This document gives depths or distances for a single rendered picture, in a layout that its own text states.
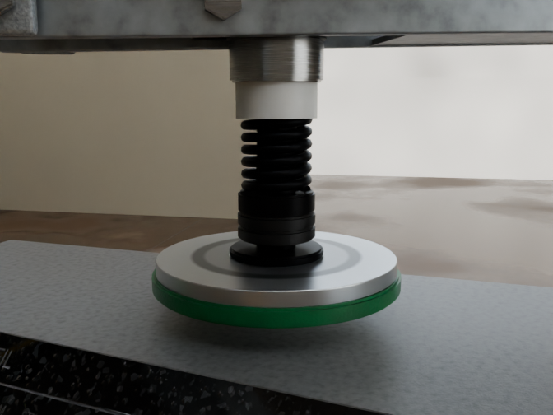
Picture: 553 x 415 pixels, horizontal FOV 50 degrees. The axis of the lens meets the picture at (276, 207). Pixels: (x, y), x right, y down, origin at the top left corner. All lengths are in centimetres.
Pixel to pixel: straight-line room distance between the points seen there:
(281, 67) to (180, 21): 9
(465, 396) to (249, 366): 15
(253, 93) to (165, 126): 514
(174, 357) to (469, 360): 22
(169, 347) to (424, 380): 20
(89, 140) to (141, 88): 73
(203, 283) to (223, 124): 500
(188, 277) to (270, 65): 18
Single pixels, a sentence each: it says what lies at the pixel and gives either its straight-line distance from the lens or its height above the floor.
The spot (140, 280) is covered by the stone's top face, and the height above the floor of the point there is 87.
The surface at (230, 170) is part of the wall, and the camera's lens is 545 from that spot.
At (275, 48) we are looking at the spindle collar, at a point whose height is 110.
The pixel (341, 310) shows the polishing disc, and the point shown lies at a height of 91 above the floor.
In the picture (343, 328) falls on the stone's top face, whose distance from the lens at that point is 52.
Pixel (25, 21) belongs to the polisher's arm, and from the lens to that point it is 44.
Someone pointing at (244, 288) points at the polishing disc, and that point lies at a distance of 44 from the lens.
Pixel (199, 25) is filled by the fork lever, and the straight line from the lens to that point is 45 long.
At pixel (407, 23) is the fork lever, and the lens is 49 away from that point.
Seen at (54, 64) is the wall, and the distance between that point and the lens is 612.
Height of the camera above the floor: 106
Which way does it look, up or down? 10 degrees down
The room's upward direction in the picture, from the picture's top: straight up
